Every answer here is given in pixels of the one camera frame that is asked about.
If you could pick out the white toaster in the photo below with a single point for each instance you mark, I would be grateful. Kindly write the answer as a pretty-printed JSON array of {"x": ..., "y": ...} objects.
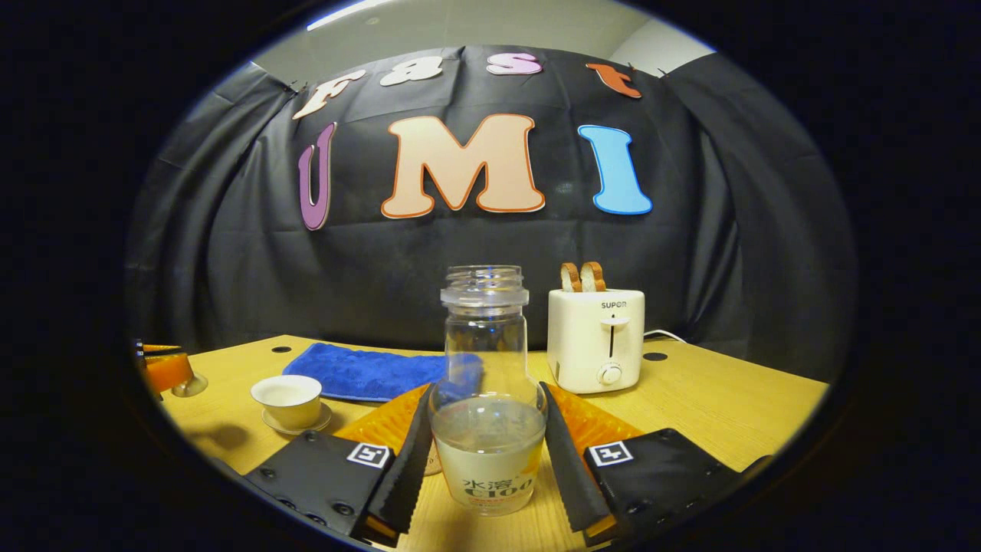
[{"x": 590, "y": 345}]

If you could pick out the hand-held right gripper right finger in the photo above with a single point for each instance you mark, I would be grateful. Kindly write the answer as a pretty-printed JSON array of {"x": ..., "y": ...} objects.
[{"x": 571, "y": 475}]

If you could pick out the cream teacup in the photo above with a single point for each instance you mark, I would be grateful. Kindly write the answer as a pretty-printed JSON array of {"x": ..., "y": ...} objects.
[{"x": 290, "y": 410}]

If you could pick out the black backdrop cloth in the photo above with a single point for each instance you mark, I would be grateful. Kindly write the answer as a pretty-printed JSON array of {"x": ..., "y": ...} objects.
[{"x": 230, "y": 268}]

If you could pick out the toast bread slice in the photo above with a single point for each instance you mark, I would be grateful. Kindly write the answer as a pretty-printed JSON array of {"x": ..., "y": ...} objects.
[
  {"x": 592, "y": 276},
  {"x": 570, "y": 277}
]

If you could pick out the blue towel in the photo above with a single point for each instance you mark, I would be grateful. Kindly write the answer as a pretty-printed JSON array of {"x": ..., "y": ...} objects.
[{"x": 360, "y": 372}]

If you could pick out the clear water bottle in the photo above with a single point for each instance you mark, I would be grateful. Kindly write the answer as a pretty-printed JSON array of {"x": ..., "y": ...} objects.
[{"x": 488, "y": 460}]

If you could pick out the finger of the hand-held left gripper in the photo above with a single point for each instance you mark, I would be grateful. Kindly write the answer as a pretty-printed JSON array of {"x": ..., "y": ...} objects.
[
  {"x": 165, "y": 372},
  {"x": 161, "y": 349}
]

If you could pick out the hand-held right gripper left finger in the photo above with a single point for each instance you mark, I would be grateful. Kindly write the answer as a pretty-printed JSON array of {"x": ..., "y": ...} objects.
[{"x": 406, "y": 475}]

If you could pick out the cream saucer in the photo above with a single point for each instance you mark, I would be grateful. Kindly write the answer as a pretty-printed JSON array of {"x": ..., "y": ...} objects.
[{"x": 310, "y": 427}]

